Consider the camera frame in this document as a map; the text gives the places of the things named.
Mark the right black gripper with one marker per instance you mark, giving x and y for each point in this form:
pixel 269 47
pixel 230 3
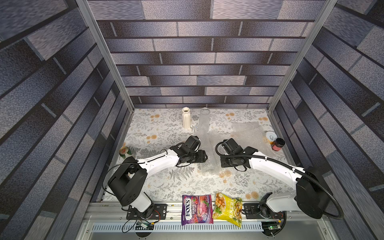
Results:
pixel 224 160

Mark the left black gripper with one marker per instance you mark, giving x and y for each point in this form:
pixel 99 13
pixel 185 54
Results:
pixel 202 157

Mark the bubble wrap sheet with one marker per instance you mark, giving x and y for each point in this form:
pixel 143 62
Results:
pixel 249 134

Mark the white ribbed vase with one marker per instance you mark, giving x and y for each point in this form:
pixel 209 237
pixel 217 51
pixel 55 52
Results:
pixel 186 118

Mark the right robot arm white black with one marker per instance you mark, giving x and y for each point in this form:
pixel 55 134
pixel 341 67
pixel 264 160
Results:
pixel 308 194

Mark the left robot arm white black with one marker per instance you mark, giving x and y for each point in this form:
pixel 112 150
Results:
pixel 127 182

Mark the small red jar black lid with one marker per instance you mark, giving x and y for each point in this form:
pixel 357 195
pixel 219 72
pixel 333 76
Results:
pixel 278 144

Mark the yellow snack bag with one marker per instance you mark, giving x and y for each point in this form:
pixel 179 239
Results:
pixel 228 209

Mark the purple Fox's candy bag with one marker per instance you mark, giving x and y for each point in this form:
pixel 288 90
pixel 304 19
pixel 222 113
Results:
pixel 197 210

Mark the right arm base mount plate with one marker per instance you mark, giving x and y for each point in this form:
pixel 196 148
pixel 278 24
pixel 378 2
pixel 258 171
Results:
pixel 253 211

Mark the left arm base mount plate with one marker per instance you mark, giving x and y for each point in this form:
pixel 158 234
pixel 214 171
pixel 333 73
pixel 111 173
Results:
pixel 154 212

